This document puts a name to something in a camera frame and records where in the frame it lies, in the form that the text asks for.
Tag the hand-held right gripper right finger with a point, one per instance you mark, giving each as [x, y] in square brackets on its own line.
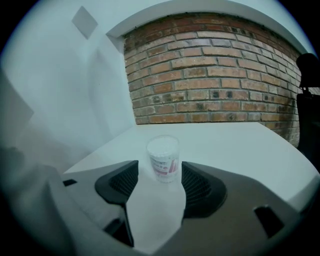
[200, 192]

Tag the black office chair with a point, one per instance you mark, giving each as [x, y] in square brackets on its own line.
[308, 105]

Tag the clear cotton swab container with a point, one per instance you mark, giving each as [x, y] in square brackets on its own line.
[163, 160]

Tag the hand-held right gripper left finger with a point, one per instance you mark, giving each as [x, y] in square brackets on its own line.
[117, 183]

